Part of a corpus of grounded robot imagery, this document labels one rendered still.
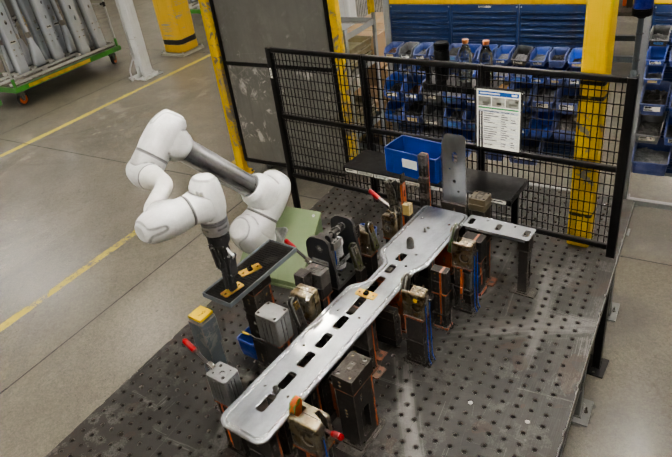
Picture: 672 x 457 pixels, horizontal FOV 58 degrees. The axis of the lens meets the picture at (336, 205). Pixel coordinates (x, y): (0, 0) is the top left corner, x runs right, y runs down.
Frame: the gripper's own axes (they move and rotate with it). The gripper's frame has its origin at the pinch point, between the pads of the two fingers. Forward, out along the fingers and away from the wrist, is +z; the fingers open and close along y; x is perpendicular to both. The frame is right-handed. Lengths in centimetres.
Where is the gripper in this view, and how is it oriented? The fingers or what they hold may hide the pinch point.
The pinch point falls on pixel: (229, 280)
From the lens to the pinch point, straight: 214.2
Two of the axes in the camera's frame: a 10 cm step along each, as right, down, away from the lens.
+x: 6.7, -4.5, 5.9
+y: 7.3, 2.7, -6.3
